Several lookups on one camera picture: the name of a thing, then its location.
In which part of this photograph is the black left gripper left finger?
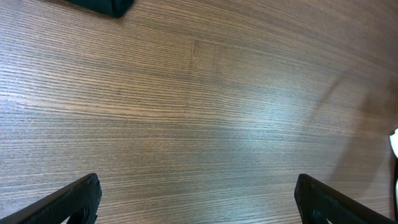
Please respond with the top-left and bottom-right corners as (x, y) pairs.
(1, 173), (102, 224)

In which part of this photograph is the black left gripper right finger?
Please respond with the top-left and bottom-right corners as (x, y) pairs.
(294, 174), (395, 224)

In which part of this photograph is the blue and white shirt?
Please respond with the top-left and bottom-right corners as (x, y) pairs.
(389, 129), (398, 218)

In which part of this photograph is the folded black garment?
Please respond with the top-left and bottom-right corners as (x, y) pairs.
(66, 0), (134, 18)

